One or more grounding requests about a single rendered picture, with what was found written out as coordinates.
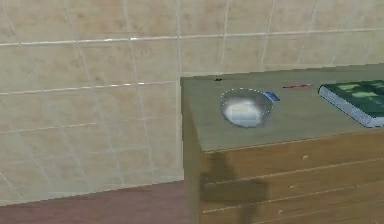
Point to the small black object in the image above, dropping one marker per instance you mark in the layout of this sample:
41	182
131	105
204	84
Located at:
218	79

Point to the grey glass bowl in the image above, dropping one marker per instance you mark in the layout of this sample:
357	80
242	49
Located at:
246	108

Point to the small blue card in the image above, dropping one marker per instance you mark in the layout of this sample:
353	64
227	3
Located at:
271	96

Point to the brown wooden chest of drawers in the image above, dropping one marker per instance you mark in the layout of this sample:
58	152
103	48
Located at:
300	166

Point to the green book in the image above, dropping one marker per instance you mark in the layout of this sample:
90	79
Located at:
360	96

